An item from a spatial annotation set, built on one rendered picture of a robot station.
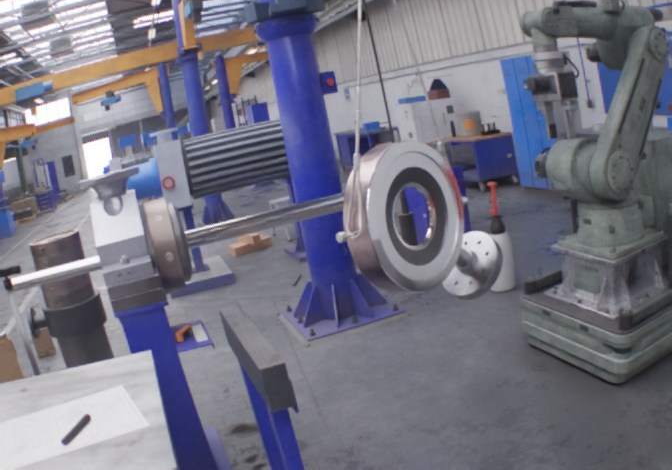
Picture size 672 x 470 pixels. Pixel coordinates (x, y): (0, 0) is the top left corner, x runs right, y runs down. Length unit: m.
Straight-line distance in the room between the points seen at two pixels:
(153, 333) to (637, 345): 2.13
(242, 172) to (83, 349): 2.91
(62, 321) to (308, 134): 2.04
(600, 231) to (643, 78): 0.82
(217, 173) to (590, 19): 4.05
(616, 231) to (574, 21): 1.05
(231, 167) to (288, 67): 2.11
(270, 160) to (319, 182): 1.98
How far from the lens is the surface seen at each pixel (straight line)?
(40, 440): 1.47
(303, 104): 3.92
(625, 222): 2.92
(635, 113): 2.91
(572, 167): 2.84
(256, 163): 5.86
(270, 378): 1.55
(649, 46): 3.08
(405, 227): 1.72
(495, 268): 1.63
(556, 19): 2.74
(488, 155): 8.15
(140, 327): 2.03
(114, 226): 2.12
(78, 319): 3.64
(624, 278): 2.93
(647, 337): 2.84
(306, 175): 3.96
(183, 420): 2.18
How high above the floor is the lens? 1.48
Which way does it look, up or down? 11 degrees down
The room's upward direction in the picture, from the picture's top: 11 degrees counter-clockwise
